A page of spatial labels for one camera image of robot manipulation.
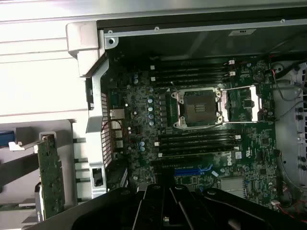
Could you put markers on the blue expansion slot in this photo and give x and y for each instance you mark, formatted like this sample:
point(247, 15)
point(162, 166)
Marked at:
point(189, 172)

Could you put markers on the silver chipset heat sink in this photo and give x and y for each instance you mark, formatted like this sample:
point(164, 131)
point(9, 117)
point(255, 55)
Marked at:
point(231, 185)

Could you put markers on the metal socket cover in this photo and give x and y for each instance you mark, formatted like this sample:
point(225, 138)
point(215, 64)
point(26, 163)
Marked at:
point(254, 95)

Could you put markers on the open black PC case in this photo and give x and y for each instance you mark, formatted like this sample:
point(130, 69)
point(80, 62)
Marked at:
point(192, 40)

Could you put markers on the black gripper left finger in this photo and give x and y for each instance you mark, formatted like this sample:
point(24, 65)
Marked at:
point(115, 210)

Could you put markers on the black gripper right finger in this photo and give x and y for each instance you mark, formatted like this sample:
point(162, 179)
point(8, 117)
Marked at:
point(227, 213)

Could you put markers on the grey parts rack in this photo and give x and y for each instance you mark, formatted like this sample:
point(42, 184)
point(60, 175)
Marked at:
point(28, 134)

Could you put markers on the green motherboard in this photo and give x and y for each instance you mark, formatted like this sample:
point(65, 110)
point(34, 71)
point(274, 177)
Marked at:
point(259, 148)

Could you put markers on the thin locking lever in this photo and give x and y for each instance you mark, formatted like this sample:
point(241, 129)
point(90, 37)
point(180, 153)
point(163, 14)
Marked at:
point(174, 87)

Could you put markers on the CPU socket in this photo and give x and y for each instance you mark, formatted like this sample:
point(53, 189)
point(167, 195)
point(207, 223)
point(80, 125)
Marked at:
point(199, 107)

